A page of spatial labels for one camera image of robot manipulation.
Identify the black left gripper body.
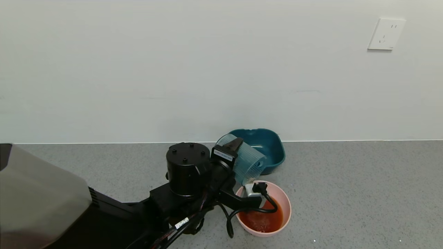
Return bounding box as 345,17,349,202
209,145,238,190

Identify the clear blue ribbed cup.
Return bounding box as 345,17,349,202
216,133,268,186

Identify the reddish brown liquid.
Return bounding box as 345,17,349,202
239,199,283,233

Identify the pink round bowl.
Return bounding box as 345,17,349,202
234,180,292,237

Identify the teal square plastic basin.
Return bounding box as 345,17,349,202
228,128,286,175

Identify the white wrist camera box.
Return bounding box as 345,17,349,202
244,183,263,199

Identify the black camera cable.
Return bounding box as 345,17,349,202
226,181,279,239

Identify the black arm wire bundle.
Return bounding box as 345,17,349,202
149,204,216,249

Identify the white wall socket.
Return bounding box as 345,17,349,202
367,18,406,51

